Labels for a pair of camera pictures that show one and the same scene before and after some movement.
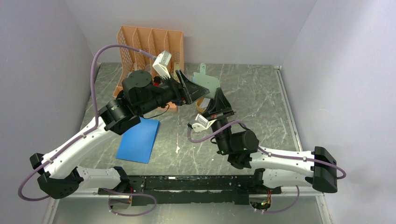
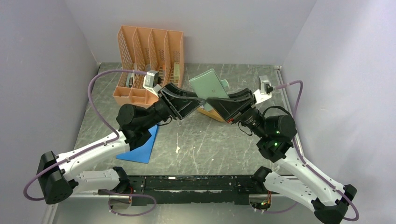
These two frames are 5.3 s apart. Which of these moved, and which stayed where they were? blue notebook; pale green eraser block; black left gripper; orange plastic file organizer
Moved: black left gripper
Stayed: blue notebook; orange plastic file organizer; pale green eraser block
